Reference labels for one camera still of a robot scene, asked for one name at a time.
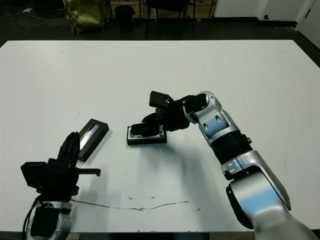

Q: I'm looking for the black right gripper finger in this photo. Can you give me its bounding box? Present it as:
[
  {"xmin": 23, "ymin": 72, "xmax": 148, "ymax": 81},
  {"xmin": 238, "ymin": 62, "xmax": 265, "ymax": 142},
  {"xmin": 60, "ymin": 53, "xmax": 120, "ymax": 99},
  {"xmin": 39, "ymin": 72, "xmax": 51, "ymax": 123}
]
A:
[
  {"xmin": 139, "ymin": 126, "xmax": 160, "ymax": 137},
  {"xmin": 142, "ymin": 112, "xmax": 163, "ymax": 125}
]

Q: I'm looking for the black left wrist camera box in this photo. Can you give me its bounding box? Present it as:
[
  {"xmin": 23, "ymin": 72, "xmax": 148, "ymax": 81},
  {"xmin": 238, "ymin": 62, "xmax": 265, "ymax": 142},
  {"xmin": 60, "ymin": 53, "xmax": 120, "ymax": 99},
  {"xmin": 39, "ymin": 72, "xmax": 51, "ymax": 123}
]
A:
[{"xmin": 20, "ymin": 161, "xmax": 49, "ymax": 193}]

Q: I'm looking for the slim black camera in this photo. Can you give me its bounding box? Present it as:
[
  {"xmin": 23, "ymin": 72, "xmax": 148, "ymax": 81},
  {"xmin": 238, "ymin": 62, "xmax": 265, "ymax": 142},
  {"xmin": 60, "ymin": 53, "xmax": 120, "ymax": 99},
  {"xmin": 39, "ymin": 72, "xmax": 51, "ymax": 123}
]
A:
[{"xmin": 130, "ymin": 123, "xmax": 161, "ymax": 138}]

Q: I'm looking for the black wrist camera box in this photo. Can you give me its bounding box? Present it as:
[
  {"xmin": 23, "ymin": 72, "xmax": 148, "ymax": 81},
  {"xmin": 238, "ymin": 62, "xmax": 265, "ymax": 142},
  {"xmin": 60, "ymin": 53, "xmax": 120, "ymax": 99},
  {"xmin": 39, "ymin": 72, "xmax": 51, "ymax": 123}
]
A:
[
  {"xmin": 20, "ymin": 161, "xmax": 49, "ymax": 193},
  {"xmin": 149, "ymin": 91, "xmax": 174, "ymax": 109}
]

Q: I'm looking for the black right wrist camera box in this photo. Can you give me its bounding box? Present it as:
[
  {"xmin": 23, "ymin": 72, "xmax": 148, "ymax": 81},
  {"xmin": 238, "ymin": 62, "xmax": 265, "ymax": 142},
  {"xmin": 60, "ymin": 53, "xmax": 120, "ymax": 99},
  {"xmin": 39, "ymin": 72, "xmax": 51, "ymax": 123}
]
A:
[{"xmin": 149, "ymin": 91, "xmax": 174, "ymax": 109}]

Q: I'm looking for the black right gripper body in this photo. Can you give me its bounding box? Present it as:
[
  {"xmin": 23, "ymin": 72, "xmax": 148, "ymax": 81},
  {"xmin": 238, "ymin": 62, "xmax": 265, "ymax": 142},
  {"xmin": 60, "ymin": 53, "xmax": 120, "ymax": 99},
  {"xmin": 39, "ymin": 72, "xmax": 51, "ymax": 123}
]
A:
[{"xmin": 156, "ymin": 97, "xmax": 191, "ymax": 137}]

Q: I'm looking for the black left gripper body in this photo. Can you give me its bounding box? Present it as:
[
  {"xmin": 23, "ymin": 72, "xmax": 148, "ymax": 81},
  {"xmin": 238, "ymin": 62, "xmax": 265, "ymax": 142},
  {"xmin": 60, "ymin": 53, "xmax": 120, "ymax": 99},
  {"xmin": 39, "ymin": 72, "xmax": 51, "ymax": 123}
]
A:
[{"xmin": 37, "ymin": 159, "xmax": 102, "ymax": 201}]

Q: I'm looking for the black box with white insert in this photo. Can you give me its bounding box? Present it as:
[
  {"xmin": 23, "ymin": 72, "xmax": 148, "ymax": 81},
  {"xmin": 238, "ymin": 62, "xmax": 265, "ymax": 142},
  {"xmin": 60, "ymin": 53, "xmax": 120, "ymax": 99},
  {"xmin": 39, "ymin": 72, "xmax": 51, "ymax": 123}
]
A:
[{"xmin": 126, "ymin": 124, "xmax": 168, "ymax": 147}]

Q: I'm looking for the black trash bin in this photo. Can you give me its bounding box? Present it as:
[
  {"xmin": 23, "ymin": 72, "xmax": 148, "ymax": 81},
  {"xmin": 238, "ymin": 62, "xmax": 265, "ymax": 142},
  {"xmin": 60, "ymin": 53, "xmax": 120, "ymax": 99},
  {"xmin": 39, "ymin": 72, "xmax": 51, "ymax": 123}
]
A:
[{"xmin": 114, "ymin": 5, "xmax": 136, "ymax": 33}]

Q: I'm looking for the thin white floor cable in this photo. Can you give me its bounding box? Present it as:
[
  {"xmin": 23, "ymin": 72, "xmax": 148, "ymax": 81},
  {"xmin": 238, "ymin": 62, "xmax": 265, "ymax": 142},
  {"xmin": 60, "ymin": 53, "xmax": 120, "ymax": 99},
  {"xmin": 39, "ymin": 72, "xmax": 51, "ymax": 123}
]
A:
[{"xmin": 0, "ymin": 8, "xmax": 66, "ymax": 27}]

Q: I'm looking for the large crinkled plastic bag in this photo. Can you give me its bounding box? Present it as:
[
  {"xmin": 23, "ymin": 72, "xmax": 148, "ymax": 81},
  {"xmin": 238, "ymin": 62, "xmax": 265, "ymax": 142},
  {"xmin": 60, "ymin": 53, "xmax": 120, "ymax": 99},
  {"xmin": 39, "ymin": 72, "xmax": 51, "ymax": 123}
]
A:
[{"xmin": 63, "ymin": 0, "xmax": 106, "ymax": 36}]

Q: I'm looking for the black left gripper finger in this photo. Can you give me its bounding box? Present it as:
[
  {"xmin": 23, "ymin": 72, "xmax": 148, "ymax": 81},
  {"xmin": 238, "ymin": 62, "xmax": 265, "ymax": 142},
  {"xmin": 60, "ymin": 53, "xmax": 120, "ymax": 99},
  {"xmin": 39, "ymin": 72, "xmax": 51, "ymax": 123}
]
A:
[
  {"xmin": 58, "ymin": 131, "xmax": 76, "ymax": 162},
  {"xmin": 69, "ymin": 131, "xmax": 81, "ymax": 167}
]

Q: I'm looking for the black box lid with window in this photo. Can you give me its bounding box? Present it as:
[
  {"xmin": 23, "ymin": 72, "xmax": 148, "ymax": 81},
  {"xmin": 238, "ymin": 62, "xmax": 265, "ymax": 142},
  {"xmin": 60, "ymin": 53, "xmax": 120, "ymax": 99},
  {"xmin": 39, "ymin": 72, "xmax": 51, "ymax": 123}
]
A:
[{"xmin": 76, "ymin": 118, "xmax": 111, "ymax": 162}]

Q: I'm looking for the black chair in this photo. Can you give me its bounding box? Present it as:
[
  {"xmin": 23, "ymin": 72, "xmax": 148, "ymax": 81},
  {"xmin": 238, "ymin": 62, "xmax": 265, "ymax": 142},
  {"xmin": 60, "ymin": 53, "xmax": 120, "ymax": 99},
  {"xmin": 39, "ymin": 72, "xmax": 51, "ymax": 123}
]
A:
[{"xmin": 144, "ymin": 0, "xmax": 199, "ymax": 41}]

